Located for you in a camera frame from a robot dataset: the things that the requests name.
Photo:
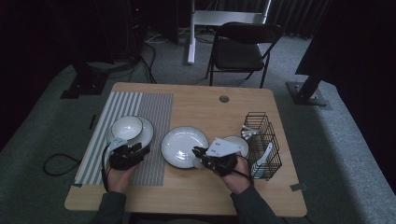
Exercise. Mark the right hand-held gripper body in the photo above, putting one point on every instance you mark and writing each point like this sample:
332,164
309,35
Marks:
222,155

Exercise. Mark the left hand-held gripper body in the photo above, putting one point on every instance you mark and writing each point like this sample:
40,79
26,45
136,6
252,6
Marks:
123,157

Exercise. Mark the white plate with black rim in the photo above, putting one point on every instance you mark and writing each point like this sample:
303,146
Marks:
147,134
182,146

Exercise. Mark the white bowl with black rim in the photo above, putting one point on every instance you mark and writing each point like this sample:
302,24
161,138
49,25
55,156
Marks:
127,127
241,143

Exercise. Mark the person's left hand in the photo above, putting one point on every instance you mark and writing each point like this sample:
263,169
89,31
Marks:
120,179

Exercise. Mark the person's right hand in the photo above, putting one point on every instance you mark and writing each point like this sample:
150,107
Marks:
239,179

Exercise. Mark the grey white striped placemat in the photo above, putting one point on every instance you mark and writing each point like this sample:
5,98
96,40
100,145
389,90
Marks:
155,118

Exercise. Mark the grey table grommet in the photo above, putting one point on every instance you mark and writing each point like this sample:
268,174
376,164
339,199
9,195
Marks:
224,99

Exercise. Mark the black stand base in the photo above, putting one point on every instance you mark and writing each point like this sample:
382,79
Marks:
87,82

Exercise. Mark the grey tape piece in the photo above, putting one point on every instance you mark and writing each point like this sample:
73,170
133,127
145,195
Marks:
298,187

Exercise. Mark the black folding chair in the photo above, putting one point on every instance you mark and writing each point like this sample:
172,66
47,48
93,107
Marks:
238,53

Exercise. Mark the dark curtain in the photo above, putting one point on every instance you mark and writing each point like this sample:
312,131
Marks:
295,15

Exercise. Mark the black metal post with base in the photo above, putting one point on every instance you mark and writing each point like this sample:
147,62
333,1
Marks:
308,90

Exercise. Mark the white desk frame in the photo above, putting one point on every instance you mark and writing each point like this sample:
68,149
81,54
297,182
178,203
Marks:
214,17

